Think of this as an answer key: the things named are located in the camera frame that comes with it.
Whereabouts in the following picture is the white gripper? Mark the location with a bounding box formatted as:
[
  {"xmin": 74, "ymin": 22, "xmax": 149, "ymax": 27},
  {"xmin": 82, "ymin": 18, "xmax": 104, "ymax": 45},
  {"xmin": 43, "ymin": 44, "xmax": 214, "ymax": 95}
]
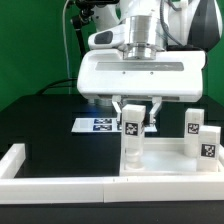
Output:
[{"xmin": 77, "ymin": 49, "xmax": 206, "ymax": 130}]

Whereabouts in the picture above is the white square table top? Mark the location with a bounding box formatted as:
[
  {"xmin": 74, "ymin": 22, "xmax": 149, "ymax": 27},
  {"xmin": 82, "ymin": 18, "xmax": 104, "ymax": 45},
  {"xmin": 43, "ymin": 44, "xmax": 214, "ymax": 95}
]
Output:
[{"xmin": 119, "ymin": 138, "xmax": 224, "ymax": 176}]

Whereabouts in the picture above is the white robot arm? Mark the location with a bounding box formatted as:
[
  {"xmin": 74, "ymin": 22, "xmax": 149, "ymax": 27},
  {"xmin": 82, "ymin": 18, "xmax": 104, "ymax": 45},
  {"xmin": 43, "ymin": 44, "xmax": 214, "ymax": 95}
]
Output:
[{"xmin": 73, "ymin": 0, "xmax": 223, "ymax": 126}]

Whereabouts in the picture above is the white fiducial marker sheet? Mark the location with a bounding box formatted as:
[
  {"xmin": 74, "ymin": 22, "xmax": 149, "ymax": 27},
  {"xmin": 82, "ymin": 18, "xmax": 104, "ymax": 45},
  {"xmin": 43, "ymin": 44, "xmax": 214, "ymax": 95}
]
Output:
[{"xmin": 71, "ymin": 117, "xmax": 158, "ymax": 134}]

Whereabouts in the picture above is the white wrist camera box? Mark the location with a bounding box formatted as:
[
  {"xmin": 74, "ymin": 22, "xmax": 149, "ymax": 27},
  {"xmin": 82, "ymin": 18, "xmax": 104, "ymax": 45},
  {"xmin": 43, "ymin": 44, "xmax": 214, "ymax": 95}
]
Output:
[{"xmin": 88, "ymin": 25, "xmax": 125, "ymax": 50}]

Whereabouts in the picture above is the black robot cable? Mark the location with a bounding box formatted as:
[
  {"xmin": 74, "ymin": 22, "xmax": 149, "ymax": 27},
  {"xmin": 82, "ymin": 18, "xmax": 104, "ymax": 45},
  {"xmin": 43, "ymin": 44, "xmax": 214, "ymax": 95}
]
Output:
[{"xmin": 35, "ymin": 78, "xmax": 79, "ymax": 96}]

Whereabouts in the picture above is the white U-shaped fence wall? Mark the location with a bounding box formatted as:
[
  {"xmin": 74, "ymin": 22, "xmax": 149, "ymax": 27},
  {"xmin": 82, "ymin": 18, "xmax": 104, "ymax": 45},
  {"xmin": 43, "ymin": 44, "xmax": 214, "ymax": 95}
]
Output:
[{"xmin": 0, "ymin": 144, "xmax": 224, "ymax": 204}]

